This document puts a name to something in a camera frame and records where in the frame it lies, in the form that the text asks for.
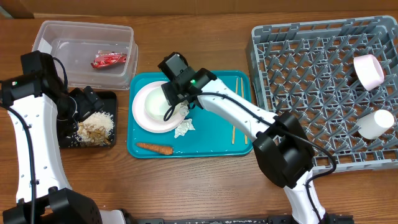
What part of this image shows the white cup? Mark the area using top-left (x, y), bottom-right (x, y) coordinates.
top-left (356, 110), bottom-right (395, 139)

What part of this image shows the orange carrot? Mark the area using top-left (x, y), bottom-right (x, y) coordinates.
top-left (136, 142), bottom-right (174, 156)

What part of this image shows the pink plate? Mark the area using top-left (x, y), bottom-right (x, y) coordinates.
top-left (132, 81), bottom-right (185, 133)

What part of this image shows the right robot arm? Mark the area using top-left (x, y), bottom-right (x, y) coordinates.
top-left (158, 52), bottom-right (330, 223)

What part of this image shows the grey dishwasher rack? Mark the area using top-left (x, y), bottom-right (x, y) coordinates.
top-left (247, 16), bottom-right (397, 172)

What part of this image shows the foil ball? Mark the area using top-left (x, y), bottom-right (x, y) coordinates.
top-left (178, 101), bottom-right (190, 117)

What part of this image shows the black tray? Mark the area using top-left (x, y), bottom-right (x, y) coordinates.
top-left (58, 91), bottom-right (118, 149)

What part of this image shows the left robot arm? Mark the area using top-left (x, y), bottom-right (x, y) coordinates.
top-left (1, 50), bottom-right (135, 223)

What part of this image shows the teal serving tray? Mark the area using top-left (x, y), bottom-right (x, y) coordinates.
top-left (127, 72), bottom-right (252, 159)

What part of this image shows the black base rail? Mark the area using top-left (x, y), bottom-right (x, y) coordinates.
top-left (121, 209), bottom-right (354, 224)

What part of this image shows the clear plastic bin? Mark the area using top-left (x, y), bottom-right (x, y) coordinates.
top-left (32, 21), bottom-right (138, 90)

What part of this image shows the food scraps and rice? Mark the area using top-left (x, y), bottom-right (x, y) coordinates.
top-left (66, 111), bottom-right (114, 147)

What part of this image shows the red snack wrapper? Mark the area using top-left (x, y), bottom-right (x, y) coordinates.
top-left (91, 50), bottom-right (127, 69)

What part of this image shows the white tissue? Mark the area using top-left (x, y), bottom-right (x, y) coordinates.
top-left (174, 118), bottom-right (195, 139)

